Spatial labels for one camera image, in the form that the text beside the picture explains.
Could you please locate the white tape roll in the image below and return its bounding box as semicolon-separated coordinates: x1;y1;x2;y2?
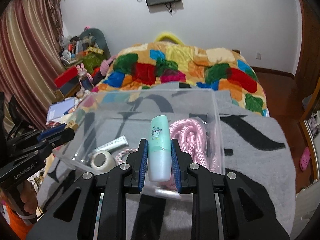
91;150;116;173

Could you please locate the pink white braided bracelet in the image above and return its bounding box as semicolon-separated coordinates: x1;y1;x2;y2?
114;147;138;164

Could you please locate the white ointment tube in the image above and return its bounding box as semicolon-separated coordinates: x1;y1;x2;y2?
90;135;129;154

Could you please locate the mint green tube bottle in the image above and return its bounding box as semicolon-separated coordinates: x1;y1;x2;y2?
148;115;171;183

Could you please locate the pink rope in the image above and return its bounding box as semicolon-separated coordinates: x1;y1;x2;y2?
159;118;222;190

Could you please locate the left hand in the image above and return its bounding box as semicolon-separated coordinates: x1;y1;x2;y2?
21;180;38;214

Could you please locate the blue white notebook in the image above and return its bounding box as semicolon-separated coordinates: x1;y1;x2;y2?
47;97;75;122

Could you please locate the pink rabbit toy bottle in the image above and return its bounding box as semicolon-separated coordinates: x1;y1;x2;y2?
76;63;94;90

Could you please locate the red box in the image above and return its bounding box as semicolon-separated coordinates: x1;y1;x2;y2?
54;66;78;88

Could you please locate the grey black striped blanket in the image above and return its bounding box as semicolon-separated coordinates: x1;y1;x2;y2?
37;81;297;240

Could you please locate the pink knit hat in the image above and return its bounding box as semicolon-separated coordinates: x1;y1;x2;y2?
100;55;117;77

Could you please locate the green gift box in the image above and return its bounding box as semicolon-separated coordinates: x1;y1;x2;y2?
78;51;104;74

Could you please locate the clear plastic storage box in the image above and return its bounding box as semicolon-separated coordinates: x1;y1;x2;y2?
52;88;226;199

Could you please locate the pink croc shoe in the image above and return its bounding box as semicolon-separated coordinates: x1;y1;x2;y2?
299;147;311;171

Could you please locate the striped pink beige curtain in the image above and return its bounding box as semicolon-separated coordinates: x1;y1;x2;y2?
1;0;65;129

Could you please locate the colourful patchwork quilt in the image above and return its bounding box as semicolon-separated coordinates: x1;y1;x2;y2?
93;41;267;116

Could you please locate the grey neck pillow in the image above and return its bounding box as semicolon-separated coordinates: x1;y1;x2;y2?
79;28;111;59

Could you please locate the yellow pillow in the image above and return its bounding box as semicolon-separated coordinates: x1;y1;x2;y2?
155;31;184;45

